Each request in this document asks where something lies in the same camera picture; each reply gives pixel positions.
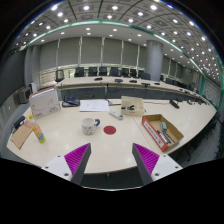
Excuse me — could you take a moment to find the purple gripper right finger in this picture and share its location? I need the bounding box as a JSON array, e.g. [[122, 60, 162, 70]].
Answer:
[[132, 143, 159, 185]]

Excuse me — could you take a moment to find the green eraser in tray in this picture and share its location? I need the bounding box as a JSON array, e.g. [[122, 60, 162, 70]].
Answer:
[[161, 122, 167, 130]]

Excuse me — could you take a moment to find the white cardboard box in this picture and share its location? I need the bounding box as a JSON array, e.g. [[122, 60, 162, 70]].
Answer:
[[29, 88, 61, 119]]

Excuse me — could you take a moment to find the grey round pillar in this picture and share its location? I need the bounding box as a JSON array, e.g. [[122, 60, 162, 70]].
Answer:
[[145, 40, 163, 81]]

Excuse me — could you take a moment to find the black office chair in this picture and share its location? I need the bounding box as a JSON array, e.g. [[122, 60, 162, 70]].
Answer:
[[55, 69, 65, 82]]

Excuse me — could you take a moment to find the red round coaster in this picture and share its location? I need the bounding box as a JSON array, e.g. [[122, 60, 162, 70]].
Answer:
[[104, 126, 116, 135]]

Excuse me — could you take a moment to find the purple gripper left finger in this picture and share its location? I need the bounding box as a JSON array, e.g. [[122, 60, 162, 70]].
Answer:
[[64, 143, 91, 185]]

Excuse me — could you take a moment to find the open brown cardboard tray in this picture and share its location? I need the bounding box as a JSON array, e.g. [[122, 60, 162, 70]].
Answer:
[[141, 114, 184, 152]]

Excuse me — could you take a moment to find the white remote control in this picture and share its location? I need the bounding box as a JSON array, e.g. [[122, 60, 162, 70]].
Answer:
[[109, 110, 124, 120]]

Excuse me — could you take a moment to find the black device on table edge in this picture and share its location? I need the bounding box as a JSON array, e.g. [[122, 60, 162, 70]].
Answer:
[[13, 116, 25, 129]]

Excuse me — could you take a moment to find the white paper sheet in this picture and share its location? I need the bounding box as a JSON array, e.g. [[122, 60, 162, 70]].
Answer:
[[79, 100, 109, 112]]

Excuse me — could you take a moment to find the brown cardboard piece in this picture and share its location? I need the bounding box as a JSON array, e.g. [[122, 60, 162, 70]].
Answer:
[[11, 121, 32, 149]]

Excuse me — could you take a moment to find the white mug blue handle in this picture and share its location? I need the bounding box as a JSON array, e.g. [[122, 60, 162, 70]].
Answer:
[[81, 118, 100, 135]]

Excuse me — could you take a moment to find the dark tool in tray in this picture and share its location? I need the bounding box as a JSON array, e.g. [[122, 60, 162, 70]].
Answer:
[[157, 130, 175, 144]]

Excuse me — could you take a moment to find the long back conference desk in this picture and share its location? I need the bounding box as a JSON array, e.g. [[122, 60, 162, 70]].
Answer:
[[55, 77, 200, 100]]

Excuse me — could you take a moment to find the beige box with black item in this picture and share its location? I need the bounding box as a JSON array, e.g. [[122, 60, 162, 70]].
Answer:
[[121, 96, 144, 116]]

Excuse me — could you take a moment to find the yellow drink bottle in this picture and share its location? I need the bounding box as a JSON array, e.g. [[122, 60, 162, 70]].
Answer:
[[29, 114, 45, 143]]

